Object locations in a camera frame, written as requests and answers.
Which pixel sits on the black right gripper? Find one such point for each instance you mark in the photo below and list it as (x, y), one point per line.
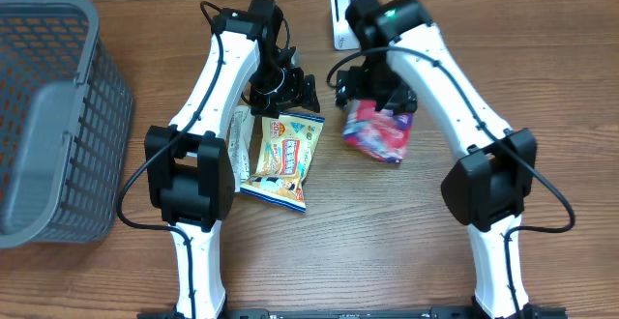
(351, 85)

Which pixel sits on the white barcode scanner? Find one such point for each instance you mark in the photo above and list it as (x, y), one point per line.
(344, 38)

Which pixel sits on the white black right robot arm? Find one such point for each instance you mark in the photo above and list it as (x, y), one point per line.
(407, 61)

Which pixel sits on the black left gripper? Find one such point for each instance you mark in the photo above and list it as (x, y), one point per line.
(302, 91)

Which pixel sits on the grey plastic basket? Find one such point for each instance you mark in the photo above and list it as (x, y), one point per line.
(66, 117)

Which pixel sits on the red Carefree liner pack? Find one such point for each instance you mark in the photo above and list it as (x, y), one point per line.
(382, 135)

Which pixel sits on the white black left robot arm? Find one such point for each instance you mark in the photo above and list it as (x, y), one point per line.
(189, 171)

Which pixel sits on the yellow wet wipes packet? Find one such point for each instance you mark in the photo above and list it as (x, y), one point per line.
(287, 148)

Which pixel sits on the white small packet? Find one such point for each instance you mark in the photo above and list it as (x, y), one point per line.
(239, 142)

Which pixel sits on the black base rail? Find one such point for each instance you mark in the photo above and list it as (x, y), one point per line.
(436, 312)

